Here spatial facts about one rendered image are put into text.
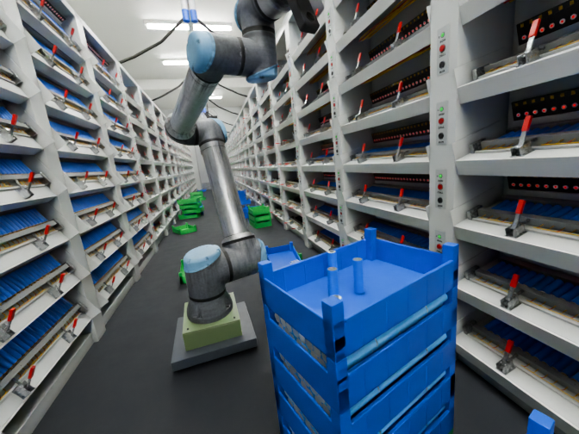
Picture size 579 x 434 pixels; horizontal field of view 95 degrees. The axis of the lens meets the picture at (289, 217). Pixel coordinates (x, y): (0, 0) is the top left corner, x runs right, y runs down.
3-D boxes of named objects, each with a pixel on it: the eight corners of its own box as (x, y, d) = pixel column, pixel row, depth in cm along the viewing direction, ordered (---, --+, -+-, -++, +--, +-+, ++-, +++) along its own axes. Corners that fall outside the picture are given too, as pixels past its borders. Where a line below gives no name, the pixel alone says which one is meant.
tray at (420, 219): (432, 232, 92) (426, 207, 89) (346, 207, 149) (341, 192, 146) (476, 207, 95) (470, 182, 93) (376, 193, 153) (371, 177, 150)
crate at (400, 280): (336, 364, 33) (332, 306, 31) (262, 301, 50) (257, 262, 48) (458, 285, 48) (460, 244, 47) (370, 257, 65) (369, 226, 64)
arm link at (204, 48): (158, 124, 118) (188, 12, 60) (187, 124, 124) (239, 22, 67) (164, 150, 118) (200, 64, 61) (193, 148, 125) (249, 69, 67)
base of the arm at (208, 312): (191, 330, 102) (187, 307, 99) (183, 306, 118) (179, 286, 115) (239, 313, 111) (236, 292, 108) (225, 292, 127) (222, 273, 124)
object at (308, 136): (334, 137, 150) (326, 112, 146) (301, 145, 207) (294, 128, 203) (364, 124, 153) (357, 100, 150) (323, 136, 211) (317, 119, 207)
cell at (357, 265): (350, 259, 48) (351, 292, 49) (357, 262, 46) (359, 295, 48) (357, 256, 49) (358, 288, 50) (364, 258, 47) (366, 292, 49)
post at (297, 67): (308, 248, 224) (287, 16, 188) (304, 244, 233) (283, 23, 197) (330, 244, 229) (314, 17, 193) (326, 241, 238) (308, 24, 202)
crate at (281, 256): (306, 276, 170) (307, 266, 166) (276, 283, 165) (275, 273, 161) (292, 250, 195) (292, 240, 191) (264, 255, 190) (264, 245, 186)
